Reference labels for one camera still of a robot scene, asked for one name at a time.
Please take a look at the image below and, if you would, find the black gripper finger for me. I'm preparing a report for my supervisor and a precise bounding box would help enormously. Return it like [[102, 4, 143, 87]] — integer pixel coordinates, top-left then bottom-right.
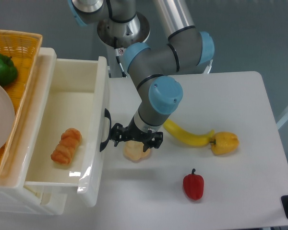
[[110, 123, 124, 147], [143, 131, 163, 152]]

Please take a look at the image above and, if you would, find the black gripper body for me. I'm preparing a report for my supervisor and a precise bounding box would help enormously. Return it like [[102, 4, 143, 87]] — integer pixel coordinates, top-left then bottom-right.
[[123, 122, 155, 143]]

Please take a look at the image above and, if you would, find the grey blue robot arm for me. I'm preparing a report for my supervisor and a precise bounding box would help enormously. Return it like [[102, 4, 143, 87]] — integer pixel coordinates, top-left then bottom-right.
[[68, 0, 215, 150]]

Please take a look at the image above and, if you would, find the white drawer cabinet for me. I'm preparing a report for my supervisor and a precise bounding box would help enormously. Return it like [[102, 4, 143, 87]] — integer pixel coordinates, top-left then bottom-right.
[[0, 47, 57, 215]]

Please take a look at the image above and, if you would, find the pale round bread bun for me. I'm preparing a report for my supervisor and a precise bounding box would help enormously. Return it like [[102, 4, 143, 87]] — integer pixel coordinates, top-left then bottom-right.
[[123, 140, 150, 161]]

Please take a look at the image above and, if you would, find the yellow banana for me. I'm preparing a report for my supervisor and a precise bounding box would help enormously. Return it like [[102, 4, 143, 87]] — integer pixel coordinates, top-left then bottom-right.
[[163, 119, 215, 147]]

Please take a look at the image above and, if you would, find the red bell pepper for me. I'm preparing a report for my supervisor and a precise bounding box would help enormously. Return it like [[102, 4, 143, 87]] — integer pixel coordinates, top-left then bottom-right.
[[183, 169, 204, 200]]

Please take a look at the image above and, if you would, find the brown twisted bread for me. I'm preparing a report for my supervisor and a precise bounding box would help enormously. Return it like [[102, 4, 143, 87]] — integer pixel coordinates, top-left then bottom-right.
[[50, 128, 82, 165]]

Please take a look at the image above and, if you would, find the yellow bell pepper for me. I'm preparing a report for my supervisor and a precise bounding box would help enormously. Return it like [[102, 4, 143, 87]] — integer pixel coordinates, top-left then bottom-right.
[[210, 132, 240, 155]]

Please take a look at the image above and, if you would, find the orange woven basket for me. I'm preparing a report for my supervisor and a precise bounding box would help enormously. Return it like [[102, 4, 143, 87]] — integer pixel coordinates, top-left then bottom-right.
[[0, 29, 43, 175]]

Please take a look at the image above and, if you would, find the green bell pepper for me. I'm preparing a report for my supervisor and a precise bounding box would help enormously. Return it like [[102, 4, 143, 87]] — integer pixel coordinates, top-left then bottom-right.
[[0, 54, 18, 87]]

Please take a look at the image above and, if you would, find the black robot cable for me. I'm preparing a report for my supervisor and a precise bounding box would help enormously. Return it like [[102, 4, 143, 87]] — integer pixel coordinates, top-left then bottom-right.
[[113, 37, 128, 78]]

